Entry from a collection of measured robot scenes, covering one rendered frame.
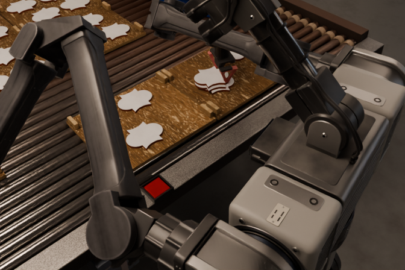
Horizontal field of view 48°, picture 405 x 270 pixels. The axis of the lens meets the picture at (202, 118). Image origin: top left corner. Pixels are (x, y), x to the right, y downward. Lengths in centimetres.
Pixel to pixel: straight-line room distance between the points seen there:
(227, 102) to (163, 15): 63
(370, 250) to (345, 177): 182
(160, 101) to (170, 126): 14
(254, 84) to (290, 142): 107
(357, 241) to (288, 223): 190
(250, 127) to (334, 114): 97
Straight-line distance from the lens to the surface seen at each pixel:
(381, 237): 256
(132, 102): 171
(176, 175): 147
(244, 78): 180
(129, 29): 213
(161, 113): 166
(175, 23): 113
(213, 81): 174
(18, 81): 89
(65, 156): 160
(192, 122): 161
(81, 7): 237
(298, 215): 63
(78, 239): 138
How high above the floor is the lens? 203
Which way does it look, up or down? 42 degrees down
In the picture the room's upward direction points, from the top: 2 degrees counter-clockwise
